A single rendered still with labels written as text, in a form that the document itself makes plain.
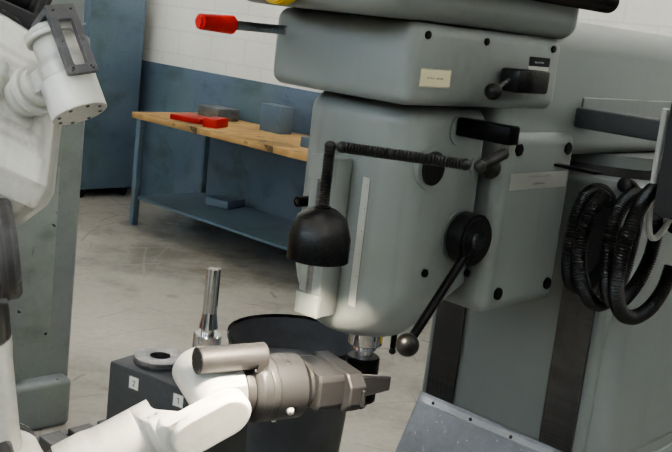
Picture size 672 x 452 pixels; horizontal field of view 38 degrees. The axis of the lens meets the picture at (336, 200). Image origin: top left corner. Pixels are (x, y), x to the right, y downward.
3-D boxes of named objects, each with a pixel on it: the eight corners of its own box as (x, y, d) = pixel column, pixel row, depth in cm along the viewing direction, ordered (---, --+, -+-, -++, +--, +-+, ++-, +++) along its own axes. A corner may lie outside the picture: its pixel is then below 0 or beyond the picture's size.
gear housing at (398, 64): (406, 106, 114) (417, 20, 113) (266, 81, 131) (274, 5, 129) (556, 110, 139) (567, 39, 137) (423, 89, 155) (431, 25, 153)
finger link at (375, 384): (386, 392, 139) (349, 396, 135) (389, 370, 138) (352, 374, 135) (392, 396, 137) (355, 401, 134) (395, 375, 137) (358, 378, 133)
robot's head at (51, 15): (36, 102, 116) (59, 75, 110) (13, 36, 117) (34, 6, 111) (84, 94, 120) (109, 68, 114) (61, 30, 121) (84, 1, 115)
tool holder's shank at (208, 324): (220, 332, 164) (226, 268, 162) (212, 337, 161) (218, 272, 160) (203, 328, 165) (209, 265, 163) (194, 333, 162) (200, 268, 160)
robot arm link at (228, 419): (258, 424, 125) (162, 477, 121) (231, 384, 132) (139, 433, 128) (246, 389, 121) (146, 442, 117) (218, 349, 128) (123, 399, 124)
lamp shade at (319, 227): (279, 260, 110) (284, 206, 109) (295, 247, 117) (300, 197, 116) (341, 270, 109) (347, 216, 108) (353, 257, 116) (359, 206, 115)
